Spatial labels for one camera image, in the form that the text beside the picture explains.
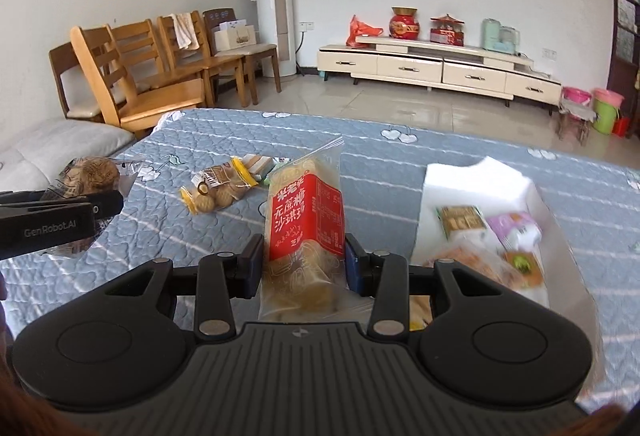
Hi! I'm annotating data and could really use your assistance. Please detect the red label sachima packet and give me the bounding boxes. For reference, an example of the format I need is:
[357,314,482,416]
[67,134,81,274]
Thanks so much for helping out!
[259,137,362,322]

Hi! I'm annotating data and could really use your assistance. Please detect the yellow edged biscuit packet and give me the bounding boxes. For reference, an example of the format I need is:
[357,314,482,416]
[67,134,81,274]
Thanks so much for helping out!
[179,156,258,215]

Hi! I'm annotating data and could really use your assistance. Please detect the blue quilted table cover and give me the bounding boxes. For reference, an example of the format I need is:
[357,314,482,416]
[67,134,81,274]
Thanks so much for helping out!
[1,110,639,409]

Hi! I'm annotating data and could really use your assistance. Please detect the grey sofa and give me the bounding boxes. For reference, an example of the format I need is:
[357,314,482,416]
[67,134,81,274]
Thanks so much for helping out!
[0,120,136,191]

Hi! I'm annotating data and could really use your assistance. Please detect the brown square snack packet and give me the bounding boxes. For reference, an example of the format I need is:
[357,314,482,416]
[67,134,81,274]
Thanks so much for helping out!
[436,205,488,241]

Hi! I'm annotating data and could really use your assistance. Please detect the light wooden chair front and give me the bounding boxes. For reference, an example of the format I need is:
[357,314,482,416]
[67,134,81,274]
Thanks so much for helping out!
[70,26,205,138]

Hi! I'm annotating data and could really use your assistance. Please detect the light wooden chair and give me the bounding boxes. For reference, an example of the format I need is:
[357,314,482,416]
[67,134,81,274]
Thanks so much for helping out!
[70,26,205,138]
[156,10,248,108]
[106,19,202,92]

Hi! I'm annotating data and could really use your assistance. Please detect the dark wooden chair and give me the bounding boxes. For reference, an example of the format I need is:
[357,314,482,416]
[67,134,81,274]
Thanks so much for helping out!
[49,43,103,123]

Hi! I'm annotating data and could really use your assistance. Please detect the white paper tray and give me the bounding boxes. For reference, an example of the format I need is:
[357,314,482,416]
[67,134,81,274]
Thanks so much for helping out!
[411,158,602,410]

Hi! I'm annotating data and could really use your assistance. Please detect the grey orange striped packet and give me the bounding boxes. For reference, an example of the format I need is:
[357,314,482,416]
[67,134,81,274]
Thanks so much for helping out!
[241,154,276,182]

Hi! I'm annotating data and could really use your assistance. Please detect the clear pastry packet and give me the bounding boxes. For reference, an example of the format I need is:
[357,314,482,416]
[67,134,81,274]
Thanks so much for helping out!
[424,240,527,290]

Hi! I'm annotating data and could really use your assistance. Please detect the purple snack packet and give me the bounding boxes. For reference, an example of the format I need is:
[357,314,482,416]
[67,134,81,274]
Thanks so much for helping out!
[486,211,542,252]

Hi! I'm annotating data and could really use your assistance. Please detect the cloth on chair back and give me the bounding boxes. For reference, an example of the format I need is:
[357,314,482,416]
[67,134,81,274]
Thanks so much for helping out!
[169,12,200,52]

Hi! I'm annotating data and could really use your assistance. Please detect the white gift bag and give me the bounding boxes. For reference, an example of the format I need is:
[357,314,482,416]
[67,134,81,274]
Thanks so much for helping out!
[214,19,257,52]

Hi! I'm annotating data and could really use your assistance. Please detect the dark chair with cushion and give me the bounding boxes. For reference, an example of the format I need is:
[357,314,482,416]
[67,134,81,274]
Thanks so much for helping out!
[203,8,282,104]

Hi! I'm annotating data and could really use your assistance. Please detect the cream tv cabinet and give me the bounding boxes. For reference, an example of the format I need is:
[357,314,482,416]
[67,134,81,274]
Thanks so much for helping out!
[317,36,562,110]

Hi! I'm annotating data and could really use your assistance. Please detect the small wooden stool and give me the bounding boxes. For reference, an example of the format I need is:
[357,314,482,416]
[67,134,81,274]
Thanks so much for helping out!
[556,98,598,146]

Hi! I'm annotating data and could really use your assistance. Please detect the red plastic bag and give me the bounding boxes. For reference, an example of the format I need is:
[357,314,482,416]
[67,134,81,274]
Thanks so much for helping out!
[346,14,384,48]

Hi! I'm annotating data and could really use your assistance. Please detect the red gold jar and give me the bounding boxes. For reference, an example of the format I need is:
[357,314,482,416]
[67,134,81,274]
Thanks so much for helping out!
[388,6,420,40]

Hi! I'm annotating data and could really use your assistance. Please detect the red pavilion gift box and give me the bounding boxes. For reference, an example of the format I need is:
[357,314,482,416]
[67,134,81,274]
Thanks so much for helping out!
[430,14,464,46]

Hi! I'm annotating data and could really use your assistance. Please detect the mint green appliance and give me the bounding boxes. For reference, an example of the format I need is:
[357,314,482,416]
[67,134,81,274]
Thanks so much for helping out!
[480,18,521,55]

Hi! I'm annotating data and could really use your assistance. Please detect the pink basin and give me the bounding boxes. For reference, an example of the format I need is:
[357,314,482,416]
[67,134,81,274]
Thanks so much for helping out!
[562,86,592,107]

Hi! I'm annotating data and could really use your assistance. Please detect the red small container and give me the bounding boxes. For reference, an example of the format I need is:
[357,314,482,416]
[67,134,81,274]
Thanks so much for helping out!
[612,116,630,137]

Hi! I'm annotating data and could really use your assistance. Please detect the green bucket pink lid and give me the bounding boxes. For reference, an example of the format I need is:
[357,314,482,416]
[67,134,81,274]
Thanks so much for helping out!
[593,88,625,135]

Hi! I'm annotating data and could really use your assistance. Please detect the dark wooden shelf divider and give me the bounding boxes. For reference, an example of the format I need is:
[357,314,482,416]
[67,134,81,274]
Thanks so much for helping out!
[608,0,639,138]

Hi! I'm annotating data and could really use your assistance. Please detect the black power cable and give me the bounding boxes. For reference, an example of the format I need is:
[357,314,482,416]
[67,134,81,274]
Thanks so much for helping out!
[294,30,307,76]

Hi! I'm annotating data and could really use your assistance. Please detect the wall socket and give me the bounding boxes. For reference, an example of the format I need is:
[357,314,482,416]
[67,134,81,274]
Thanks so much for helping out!
[542,48,558,61]
[299,21,314,33]

